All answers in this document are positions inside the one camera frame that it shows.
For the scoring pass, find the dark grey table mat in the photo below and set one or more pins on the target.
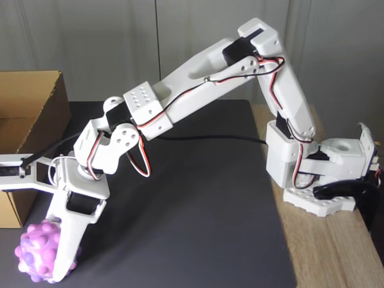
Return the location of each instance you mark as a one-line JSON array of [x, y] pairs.
[[195, 225]]

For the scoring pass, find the black table clamp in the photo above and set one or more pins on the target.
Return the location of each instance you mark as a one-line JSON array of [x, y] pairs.
[[366, 198]]

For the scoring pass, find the purple pink knobbly ball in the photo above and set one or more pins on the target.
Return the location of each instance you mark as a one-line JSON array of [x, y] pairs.
[[33, 252]]

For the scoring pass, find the brown cardboard box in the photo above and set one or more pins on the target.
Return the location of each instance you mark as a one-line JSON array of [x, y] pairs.
[[48, 114]]

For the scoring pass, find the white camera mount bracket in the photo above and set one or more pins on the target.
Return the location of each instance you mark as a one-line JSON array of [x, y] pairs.
[[9, 186]]

